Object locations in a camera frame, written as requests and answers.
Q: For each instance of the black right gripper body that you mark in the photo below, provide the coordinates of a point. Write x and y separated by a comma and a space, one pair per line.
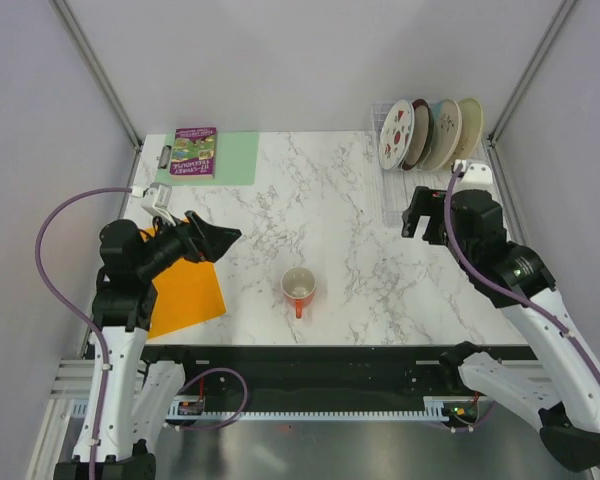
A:
428, 202

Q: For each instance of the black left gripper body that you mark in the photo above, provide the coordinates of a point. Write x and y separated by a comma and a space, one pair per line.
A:
165, 248

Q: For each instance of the dark red rimmed plate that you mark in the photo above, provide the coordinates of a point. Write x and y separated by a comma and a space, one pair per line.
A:
421, 135

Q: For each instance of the watermelon pattern white plate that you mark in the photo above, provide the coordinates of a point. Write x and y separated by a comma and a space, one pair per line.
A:
396, 135

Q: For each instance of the blue and cream plate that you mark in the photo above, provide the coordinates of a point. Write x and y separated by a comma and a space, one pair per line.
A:
446, 134

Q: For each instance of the cream yellow plate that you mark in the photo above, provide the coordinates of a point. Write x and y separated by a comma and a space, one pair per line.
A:
473, 117

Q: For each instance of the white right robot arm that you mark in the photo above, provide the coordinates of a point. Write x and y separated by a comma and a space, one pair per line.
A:
518, 284

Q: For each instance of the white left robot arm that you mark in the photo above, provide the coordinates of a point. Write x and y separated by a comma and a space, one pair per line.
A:
123, 421

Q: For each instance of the purple paperback book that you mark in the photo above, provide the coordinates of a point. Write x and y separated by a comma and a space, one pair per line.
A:
193, 153

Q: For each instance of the green clipboard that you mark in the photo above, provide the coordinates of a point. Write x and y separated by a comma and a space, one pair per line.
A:
235, 163

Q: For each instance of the orange ceramic mug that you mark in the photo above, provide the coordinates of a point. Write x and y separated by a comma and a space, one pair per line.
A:
298, 286

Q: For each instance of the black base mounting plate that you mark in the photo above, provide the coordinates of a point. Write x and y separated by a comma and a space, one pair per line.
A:
314, 378

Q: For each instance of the clear wire dish rack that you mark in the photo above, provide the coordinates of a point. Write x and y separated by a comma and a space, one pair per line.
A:
393, 189

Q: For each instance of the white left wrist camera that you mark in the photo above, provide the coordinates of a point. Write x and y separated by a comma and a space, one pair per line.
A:
156, 200

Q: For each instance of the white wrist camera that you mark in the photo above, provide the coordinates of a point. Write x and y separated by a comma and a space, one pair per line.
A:
156, 200
474, 175

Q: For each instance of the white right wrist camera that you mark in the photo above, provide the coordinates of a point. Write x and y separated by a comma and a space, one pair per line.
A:
474, 175

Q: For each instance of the white slotted cable duct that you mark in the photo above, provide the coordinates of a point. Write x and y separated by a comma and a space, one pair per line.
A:
432, 411

